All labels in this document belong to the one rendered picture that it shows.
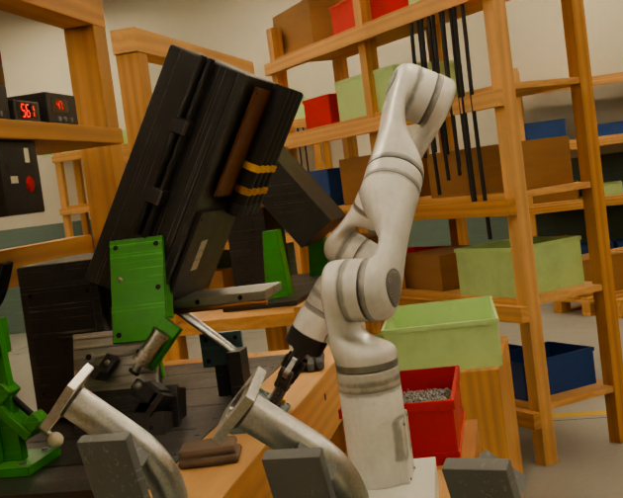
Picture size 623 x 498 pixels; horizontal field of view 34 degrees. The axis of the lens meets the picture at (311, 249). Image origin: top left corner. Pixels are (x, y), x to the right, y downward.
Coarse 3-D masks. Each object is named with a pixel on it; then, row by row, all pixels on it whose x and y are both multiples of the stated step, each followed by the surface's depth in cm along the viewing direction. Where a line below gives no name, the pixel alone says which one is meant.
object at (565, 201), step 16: (592, 80) 971; (608, 80) 968; (528, 128) 996; (544, 128) 993; (560, 128) 990; (608, 128) 979; (576, 144) 980; (608, 144) 973; (576, 192) 994; (608, 192) 985; (544, 208) 993; (560, 208) 989; (576, 208) 986
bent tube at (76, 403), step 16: (80, 384) 85; (64, 400) 84; (80, 400) 85; (96, 400) 86; (48, 416) 85; (64, 416) 86; (80, 416) 85; (96, 416) 85; (112, 416) 86; (96, 432) 85; (112, 432) 85; (128, 432) 86; (144, 432) 86; (144, 448) 86; (160, 448) 87; (144, 464) 86; (160, 464) 86; (176, 464) 88; (160, 480) 86; (176, 480) 87; (160, 496) 87; (176, 496) 87
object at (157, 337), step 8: (152, 328) 197; (152, 336) 197; (160, 336) 196; (168, 336) 198; (144, 344) 197; (152, 344) 196; (160, 344) 197; (144, 352) 196; (152, 352) 197; (136, 360) 196; (144, 360) 196
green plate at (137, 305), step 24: (120, 240) 205; (144, 240) 204; (120, 264) 204; (144, 264) 203; (120, 288) 204; (144, 288) 202; (168, 288) 208; (120, 312) 203; (144, 312) 202; (168, 312) 206; (120, 336) 202; (144, 336) 201
